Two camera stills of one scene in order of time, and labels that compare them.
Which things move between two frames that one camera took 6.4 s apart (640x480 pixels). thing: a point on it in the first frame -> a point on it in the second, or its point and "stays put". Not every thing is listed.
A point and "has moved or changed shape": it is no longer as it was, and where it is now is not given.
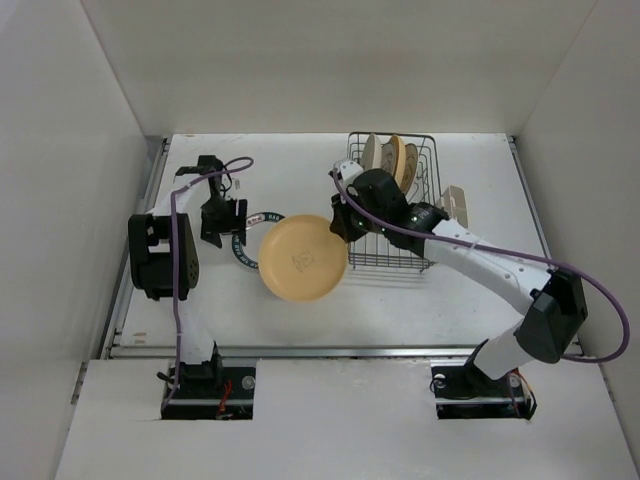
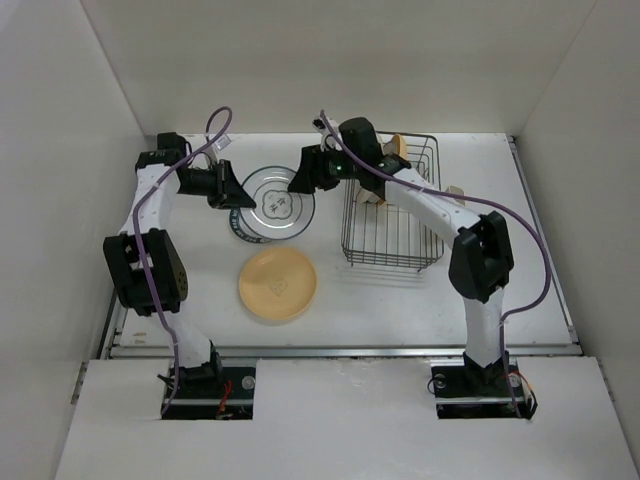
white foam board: [333, 420] stays put
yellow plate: [300, 258] -> [277, 283]
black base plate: [208, 390] stays put
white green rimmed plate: [388, 158] -> [278, 213]
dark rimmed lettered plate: [257, 224] has moved or changed shape
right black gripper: [340, 222] -> [312, 172]
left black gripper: [234, 223] -> [227, 190]
